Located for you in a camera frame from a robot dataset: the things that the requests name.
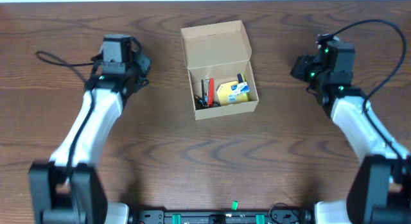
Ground yellow highlighter with black cap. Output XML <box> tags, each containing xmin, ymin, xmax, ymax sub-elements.
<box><xmin>237</xmin><ymin>73</ymin><xmax>249</xmax><ymax>101</ymax></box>

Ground cardboard box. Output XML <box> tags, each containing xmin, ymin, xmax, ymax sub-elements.
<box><xmin>180</xmin><ymin>20</ymin><xmax>259</xmax><ymax>121</ymax></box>

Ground yellow black correction tape dispenser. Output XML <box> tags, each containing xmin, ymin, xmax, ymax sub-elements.
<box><xmin>194</xmin><ymin>95</ymin><xmax>221</xmax><ymax>109</ymax></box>

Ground red stapler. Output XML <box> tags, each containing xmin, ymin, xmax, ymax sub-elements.
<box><xmin>201</xmin><ymin>78</ymin><xmax>214</xmax><ymax>105</ymax></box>

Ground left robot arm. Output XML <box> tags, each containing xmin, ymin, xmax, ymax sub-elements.
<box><xmin>28</xmin><ymin>34</ymin><xmax>151</xmax><ymax>224</ymax></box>

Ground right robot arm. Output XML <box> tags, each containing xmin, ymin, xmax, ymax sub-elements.
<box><xmin>290</xmin><ymin>41</ymin><xmax>410</xmax><ymax>223</ymax></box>

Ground yellow sticky notes pad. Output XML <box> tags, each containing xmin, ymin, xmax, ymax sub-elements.
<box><xmin>216</xmin><ymin>81</ymin><xmax>247</xmax><ymax>106</ymax></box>

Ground black mounting rail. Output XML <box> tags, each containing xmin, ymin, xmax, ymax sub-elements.
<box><xmin>126</xmin><ymin>203</ymin><xmax>316</xmax><ymax>224</ymax></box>

